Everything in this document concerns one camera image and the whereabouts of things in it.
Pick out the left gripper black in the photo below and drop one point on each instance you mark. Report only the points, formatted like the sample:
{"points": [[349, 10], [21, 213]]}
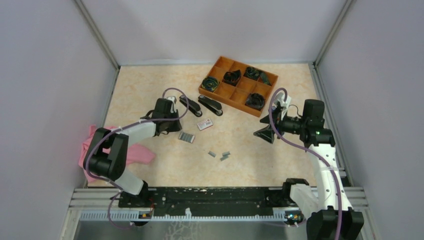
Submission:
{"points": [[177, 127]]}

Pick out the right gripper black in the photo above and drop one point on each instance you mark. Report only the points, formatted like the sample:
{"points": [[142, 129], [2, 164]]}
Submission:
{"points": [[267, 133]]}

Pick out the tray of staple strips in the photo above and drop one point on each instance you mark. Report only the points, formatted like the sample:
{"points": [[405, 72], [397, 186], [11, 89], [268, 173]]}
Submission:
{"points": [[186, 137]]}

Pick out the black stapler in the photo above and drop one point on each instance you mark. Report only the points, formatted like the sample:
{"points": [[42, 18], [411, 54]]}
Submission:
{"points": [[193, 107], [211, 104]]}

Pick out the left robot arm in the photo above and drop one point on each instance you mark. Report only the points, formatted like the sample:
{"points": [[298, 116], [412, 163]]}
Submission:
{"points": [[138, 131]]}

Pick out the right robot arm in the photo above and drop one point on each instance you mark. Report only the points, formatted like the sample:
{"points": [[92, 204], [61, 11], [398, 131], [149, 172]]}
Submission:
{"points": [[329, 215]]}

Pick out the black coiled item lower right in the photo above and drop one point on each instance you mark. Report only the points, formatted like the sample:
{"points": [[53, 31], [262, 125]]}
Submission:
{"points": [[255, 101]]}

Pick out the pink cloth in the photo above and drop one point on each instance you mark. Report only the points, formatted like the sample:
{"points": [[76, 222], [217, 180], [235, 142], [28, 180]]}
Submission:
{"points": [[136, 152]]}

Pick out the red white staple box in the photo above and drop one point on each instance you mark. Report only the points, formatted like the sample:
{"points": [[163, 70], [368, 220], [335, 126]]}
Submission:
{"points": [[204, 124]]}

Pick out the dark green flat item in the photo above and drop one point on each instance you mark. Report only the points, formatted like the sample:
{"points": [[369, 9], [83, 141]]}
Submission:
{"points": [[264, 78]]}

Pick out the black coiled item upper right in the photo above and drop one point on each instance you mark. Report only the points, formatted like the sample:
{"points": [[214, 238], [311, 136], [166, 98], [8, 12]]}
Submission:
{"points": [[252, 73]]}

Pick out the black coiled item blue-green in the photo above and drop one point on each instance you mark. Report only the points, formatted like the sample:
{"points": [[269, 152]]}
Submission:
{"points": [[210, 84]]}

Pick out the black coiled item centre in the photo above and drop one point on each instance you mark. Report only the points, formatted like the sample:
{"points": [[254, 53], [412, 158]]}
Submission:
{"points": [[232, 77]]}

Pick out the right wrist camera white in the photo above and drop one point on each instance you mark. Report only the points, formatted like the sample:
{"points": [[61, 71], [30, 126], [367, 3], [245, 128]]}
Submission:
{"points": [[283, 101]]}

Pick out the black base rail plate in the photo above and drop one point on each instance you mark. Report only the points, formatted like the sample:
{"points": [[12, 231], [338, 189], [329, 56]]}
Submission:
{"points": [[209, 201]]}

